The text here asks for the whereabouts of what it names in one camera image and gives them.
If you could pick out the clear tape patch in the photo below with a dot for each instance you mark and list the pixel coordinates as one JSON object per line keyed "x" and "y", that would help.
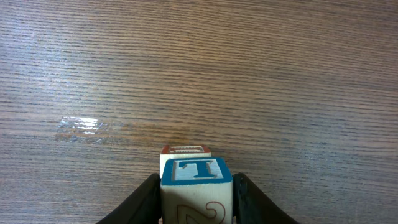
{"x": 79, "y": 129}

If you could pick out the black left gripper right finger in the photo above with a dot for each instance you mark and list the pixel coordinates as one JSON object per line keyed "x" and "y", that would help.
{"x": 252, "y": 206}

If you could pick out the green base tower block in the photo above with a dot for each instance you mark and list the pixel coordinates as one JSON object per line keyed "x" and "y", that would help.
{"x": 178, "y": 152}

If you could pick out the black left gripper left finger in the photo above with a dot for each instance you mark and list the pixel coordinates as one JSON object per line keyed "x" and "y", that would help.
{"x": 143, "y": 206}

